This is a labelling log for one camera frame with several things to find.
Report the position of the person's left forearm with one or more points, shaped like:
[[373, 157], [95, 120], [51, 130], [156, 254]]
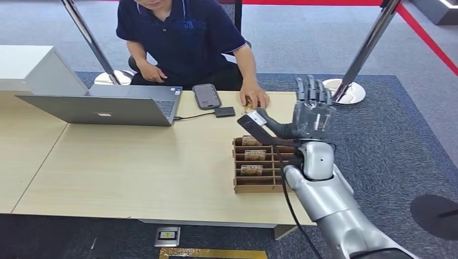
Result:
[[247, 66]]

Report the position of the person's right hand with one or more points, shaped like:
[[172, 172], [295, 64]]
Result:
[[154, 73]]

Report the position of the black wrist camera with pale box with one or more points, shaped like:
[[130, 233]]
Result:
[[257, 130]]

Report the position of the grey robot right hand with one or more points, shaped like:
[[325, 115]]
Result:
[[313, 119]]

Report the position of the person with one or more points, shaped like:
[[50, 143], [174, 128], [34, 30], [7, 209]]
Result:
[[186, 39]]

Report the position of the grey block with light strip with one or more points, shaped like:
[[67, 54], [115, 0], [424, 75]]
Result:
[[434, 12]]

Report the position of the black smartphone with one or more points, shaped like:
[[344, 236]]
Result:
[[206, 96]]

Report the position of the brown wooden card holder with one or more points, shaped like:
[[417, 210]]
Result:
[[254, 186]]

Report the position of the grey laptop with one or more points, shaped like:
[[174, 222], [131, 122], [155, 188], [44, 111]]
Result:
[[107, 109]]

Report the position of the gold patterned card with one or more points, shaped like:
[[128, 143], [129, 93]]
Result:
[[255, 155], [248, 104], [251, 170], [250, 141]]

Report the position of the white cabinet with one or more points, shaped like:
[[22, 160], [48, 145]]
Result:
[[32, 68]]

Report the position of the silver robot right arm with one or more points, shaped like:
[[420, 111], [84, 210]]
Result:
[[336, 211]]

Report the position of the silver floor socket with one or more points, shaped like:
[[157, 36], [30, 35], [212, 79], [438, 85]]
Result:
[[167, 236]]

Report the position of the black round base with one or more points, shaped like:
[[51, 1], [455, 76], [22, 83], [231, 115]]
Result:
[[434, 216]]

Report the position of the small black external drive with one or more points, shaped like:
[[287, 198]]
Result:
[[224, 112]]

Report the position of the person's right forearm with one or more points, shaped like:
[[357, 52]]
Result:
[[137, 55]]

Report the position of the chrome stanchion post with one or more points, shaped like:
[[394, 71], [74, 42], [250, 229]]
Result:
[[361, 57], [93, 46]]

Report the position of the red barrier belt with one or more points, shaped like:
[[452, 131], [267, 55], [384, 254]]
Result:
[[425, 37], [311, 2]]

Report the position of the gold floor tape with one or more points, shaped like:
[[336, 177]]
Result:
[[214, 253]]

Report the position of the person's left hand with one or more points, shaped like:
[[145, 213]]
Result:
[[254, 94]]

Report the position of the black office chair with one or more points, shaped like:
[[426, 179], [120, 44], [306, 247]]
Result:
[[232, 12]]

